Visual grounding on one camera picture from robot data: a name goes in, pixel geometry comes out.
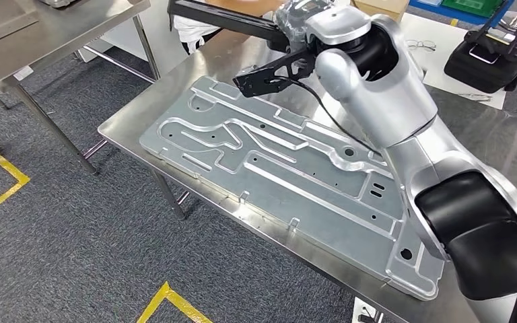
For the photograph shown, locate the stainless steel workbench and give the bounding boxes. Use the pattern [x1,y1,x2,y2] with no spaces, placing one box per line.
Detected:
[98,12,517,323]

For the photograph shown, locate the large stamped aluminium panel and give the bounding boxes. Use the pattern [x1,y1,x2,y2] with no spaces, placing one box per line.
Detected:
[139,75,446,301]

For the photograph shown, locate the white cabinet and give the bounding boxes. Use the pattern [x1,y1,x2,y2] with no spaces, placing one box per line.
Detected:
[76,0,188,77]

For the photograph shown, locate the white power strip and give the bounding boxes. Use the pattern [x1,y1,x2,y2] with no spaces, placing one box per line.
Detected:
[352,296,385,323]

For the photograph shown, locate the thin framed eyeglasses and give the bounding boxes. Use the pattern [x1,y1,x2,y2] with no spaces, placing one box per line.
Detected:
[405,39,438,52]

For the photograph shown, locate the brown cardboard box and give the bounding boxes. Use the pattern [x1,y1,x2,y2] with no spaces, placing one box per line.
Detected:
[349,0,411,23]

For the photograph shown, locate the white paper sheet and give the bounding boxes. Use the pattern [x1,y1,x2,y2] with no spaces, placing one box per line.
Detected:
[399,12,508,111]

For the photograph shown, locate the stainless steel side table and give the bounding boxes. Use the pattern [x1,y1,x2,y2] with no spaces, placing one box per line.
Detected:
[0,0,162,176]

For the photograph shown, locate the black equipment case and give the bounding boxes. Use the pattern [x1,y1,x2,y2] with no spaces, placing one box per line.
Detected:
[443,26,517,94]

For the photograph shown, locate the white label sticker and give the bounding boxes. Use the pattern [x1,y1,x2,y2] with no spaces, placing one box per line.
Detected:
[13,65,34,82]

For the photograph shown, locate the green plastic crate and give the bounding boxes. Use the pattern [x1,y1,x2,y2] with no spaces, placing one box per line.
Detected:
[441,0,507,19]

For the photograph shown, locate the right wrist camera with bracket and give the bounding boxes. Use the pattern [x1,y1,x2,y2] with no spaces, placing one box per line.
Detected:
[233,48,318,99]

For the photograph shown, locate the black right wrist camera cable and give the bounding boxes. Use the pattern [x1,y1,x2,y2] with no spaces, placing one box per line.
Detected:
[271,75,382,157]

